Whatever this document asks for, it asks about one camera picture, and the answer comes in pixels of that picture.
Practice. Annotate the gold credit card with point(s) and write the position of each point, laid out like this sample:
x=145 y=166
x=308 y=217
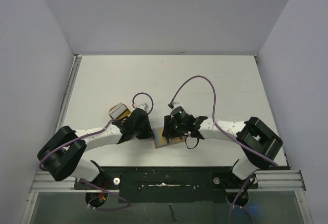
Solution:
x=160 y=138

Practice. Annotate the tan leather card holder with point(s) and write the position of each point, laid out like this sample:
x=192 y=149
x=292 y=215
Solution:
x=166 y=139

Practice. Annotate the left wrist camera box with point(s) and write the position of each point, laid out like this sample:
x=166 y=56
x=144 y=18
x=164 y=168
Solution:
x=143 y=106

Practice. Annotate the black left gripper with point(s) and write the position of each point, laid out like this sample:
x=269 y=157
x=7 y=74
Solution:
x=148 y=133

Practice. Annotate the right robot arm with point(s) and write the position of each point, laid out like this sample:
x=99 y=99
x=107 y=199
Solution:
x=258 y=142

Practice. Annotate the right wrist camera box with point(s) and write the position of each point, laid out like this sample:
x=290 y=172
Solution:
x=173 y=105

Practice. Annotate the wooden card tray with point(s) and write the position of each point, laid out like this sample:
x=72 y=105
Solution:
x=127 y=113

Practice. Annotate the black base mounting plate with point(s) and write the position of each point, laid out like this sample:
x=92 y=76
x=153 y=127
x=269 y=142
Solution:
x=171 y=184

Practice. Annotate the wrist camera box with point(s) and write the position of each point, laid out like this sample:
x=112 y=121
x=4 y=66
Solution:
x=143 y=106
x=173 y=105

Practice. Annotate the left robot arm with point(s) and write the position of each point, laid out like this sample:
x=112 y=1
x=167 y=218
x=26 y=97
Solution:
x=62 y=155

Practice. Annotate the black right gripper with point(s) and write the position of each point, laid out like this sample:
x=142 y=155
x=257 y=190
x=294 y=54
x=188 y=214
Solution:
x=169 y=129

